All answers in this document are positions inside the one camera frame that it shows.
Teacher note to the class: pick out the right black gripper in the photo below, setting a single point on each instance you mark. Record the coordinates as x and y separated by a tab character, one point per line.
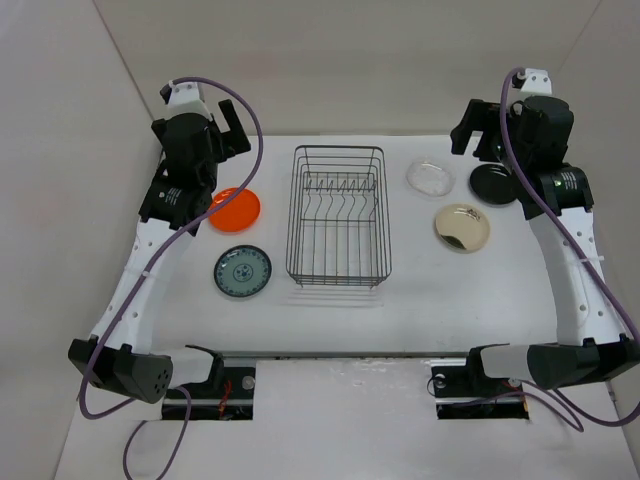
480	115

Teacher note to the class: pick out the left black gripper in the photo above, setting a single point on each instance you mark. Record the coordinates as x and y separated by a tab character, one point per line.
232	142

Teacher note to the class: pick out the black plate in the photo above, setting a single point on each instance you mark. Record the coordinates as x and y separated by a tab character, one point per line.
491	184

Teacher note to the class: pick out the clear glass plate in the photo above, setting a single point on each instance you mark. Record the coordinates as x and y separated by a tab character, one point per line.
430	177

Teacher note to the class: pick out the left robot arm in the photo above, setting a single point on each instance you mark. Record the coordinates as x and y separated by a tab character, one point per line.
118	355

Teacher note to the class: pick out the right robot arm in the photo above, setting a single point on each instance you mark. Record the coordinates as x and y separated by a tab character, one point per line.
592	344

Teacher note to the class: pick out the orange plate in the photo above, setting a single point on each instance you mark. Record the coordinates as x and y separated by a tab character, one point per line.
239	215

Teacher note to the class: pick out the cream floral plate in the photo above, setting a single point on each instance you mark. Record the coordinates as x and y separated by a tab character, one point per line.
462	227

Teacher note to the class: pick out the blue patterned plate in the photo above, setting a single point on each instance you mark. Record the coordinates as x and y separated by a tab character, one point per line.
242	271

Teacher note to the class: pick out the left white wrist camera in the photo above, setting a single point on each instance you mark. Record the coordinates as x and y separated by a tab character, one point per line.
184	98

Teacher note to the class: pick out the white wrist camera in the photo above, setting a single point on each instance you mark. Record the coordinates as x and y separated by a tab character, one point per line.
534	82
184	98

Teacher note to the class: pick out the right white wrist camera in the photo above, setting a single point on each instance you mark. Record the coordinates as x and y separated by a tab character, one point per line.
534	82

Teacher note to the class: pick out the grey wire dish rack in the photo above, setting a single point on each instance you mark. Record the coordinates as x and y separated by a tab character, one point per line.
339	231

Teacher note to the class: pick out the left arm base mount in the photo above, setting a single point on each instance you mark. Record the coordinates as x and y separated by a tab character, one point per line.
220	390

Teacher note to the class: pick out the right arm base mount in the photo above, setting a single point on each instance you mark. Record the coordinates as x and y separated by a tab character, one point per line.
461	396

